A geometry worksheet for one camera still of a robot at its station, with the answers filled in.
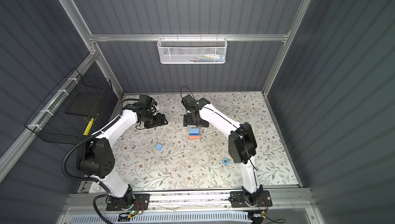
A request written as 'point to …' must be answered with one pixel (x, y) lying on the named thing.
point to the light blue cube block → (159, 147)
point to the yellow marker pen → (88, 127)
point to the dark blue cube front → (196, 134)
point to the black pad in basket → (87, 104)
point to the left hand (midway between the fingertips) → (162, 123)
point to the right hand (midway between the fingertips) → (194, 125)
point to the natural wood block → (195, 138)
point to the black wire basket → (63, 118)
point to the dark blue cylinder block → (235, 162)
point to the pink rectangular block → (194, 136)
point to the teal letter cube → (225, 161)
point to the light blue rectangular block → (194, 130)
